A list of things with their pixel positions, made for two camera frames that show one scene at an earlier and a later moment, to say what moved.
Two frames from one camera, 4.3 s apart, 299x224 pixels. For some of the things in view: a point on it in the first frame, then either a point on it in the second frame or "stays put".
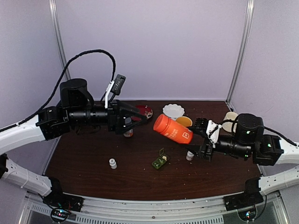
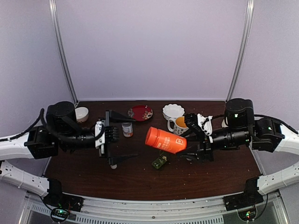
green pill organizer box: x=160 y=160 stays put
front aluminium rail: x=104 y=210 stays put
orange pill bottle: x=173 y=130 to x=165 y=141
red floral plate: x=145 y=110 stays put
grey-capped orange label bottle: x=129 y=133 stays put
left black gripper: x=117 y=126 to x=114 y=116
